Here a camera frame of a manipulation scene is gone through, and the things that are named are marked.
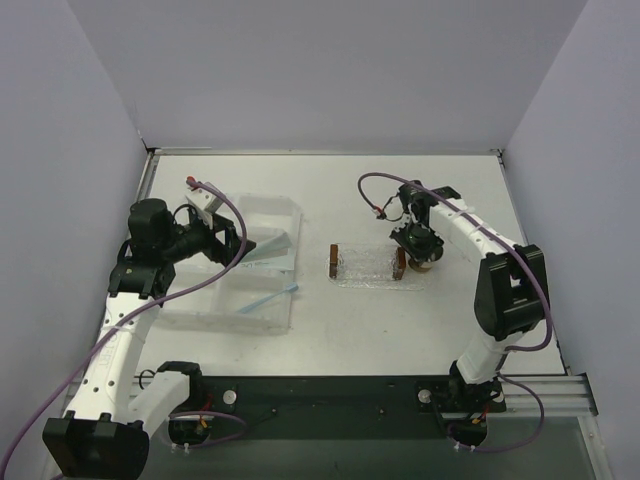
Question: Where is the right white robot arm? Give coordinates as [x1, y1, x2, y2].
[390, 182, 548, 399]

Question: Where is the clear plastic organizer box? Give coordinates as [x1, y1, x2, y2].
[156, 193, 302, 336]

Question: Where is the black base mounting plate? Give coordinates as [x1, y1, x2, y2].
[168, 375, 506, 447]

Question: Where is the aluminium front rail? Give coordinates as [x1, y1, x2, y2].
[488, 375, 599, 418]

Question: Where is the cream metal cup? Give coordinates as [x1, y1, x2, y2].
[407, 258, 434, 274]

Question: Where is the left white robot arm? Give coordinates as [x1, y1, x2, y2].
[42, 198, 255, 479]

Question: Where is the purple cable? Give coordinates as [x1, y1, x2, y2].
[356, 171, 553, 454]
[0, 175, 251, 480]

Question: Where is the light blue toothbrush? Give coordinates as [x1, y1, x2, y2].
[237, 282, 299, 314]

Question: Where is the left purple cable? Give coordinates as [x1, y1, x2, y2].
[0, 175, 251, 480]

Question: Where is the white dark-cap toothpaste tube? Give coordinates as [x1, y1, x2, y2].
[237, 254, 295, 272]

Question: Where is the green cap toothpaste tube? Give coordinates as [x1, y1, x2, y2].
[243, 231, 291, 261]

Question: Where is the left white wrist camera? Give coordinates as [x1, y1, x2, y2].
[185, 176, 224, 227]

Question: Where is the clear textured glass tray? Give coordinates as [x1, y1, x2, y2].
[327, 243, 427, 291]

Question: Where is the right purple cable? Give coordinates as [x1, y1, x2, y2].
[356, 171, 553, 454]

